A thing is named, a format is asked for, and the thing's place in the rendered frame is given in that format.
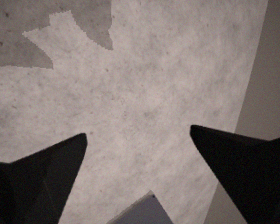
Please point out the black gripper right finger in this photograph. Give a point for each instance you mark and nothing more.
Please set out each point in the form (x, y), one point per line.
(247, 168)

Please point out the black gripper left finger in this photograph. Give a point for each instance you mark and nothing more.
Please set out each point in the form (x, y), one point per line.
(35, 188)

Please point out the grey sloped panel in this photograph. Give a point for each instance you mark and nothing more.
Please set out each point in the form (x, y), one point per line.
(149, 211)

